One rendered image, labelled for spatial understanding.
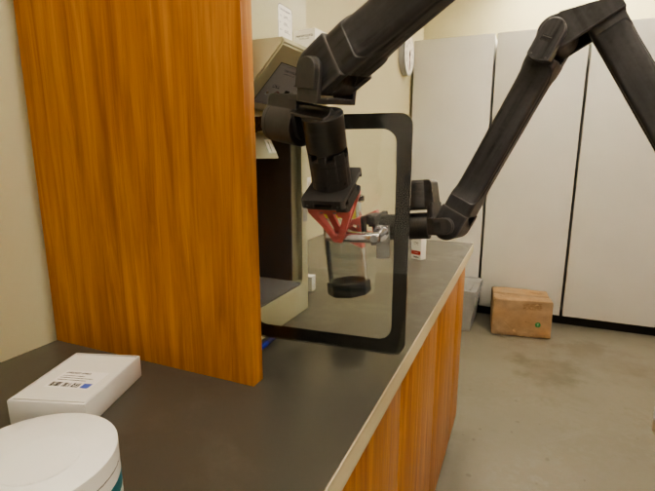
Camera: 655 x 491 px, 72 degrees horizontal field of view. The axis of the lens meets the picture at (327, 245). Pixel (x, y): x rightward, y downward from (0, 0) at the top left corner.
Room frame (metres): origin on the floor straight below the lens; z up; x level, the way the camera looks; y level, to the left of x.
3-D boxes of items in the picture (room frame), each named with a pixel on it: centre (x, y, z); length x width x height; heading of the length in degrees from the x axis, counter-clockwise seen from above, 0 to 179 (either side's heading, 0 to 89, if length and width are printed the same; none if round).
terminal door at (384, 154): (0.77, 0.01, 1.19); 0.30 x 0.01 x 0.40; 71
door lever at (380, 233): (0.71, -0.05, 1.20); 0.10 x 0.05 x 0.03; 71
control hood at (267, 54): (0.94, 0.06, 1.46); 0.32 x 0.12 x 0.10; 157
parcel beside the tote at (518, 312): (3.26, -1.46, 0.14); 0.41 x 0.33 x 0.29; 73
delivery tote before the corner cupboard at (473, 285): (3.47, -0.90, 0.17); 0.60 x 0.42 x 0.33; 65
